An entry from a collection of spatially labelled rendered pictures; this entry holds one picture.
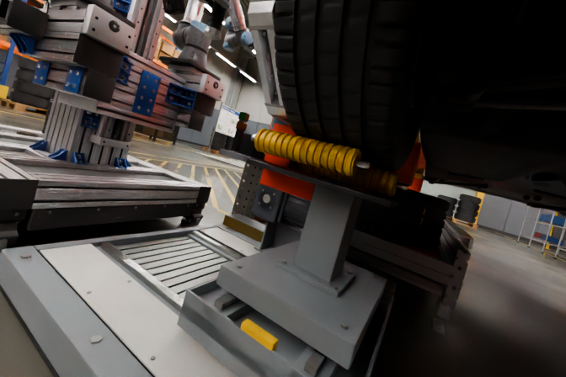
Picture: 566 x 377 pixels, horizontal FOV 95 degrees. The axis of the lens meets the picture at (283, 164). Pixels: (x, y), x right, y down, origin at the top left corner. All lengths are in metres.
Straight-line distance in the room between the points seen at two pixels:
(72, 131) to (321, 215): 1.13
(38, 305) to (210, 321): 0.35
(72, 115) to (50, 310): 0.91
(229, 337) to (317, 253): 0.25
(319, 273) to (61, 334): 0.50
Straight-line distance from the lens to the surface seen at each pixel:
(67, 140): 1.44
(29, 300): 0.80
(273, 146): 0.59
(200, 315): 0.61
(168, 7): 0.73
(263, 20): 0.58
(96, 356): 0.62
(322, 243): 0.64
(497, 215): 14.17
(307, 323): 0.53
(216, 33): 0.79
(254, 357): 0.55
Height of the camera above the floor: 0.48
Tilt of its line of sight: 1 degrees down
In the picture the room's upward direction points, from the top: 16 degrees clockwise
